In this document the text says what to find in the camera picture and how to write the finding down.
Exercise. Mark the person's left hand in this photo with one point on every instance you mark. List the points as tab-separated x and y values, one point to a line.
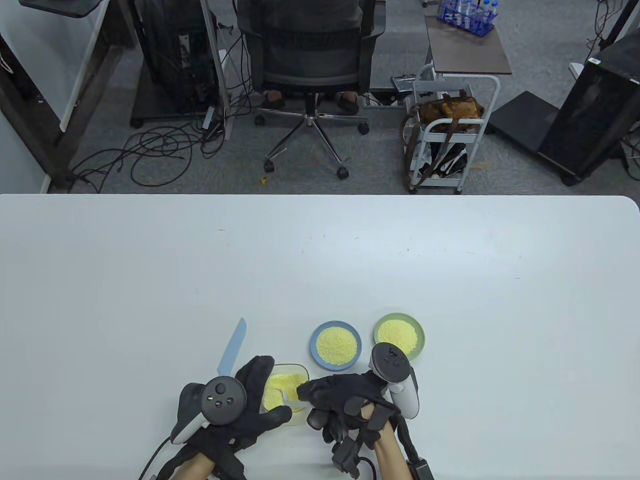
260	422

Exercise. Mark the person's right hand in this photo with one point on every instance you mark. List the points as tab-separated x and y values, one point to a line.
345	392

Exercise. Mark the white plastic coffee spoon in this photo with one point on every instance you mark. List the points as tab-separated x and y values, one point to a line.
291	401

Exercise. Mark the glass chicken bouillon jar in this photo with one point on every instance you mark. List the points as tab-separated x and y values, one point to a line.
285	385

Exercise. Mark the yellow chicken bouillon pile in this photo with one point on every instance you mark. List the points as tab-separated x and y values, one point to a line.
337	345
397	332

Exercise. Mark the light blue plastic knife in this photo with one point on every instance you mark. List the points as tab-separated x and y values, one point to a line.
234	347

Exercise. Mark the person's left forearm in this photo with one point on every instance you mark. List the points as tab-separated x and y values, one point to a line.
195	467

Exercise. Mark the person's right forearm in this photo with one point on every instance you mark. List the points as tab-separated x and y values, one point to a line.
392	455

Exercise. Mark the grey white handheld controller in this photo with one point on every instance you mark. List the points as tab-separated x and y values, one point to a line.
392	362
222	400

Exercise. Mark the blue round dish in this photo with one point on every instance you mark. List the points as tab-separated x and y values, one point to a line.
314	345

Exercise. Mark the green round dish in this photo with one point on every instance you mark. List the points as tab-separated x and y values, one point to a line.
382	321

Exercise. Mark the black wrist sensor box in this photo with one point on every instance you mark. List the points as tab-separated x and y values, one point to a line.
421	471

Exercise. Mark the black and white bag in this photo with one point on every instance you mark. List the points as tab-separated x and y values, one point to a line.
447	160

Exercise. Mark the white rolling cart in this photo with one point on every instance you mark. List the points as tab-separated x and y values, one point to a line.
457	121

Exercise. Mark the brown leather bag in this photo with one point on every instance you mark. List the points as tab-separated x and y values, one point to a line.
450	107

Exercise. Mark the black flat floor platform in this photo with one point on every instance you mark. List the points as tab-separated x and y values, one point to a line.
525	117

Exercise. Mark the black mesh office chair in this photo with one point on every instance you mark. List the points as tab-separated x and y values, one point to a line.
310	55

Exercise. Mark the brown side table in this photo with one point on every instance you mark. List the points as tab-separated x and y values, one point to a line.
470	50

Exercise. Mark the white metal desk leg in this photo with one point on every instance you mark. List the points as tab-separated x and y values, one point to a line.
215	50

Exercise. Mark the dark wooden desk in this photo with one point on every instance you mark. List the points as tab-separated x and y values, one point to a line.
30	127

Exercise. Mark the black computer tower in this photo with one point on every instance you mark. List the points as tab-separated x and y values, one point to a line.
175	50
595	110

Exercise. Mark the blue test tube rack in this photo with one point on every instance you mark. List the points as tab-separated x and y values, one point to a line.
467	15

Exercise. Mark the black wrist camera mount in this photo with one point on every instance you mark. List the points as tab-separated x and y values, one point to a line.
347	455

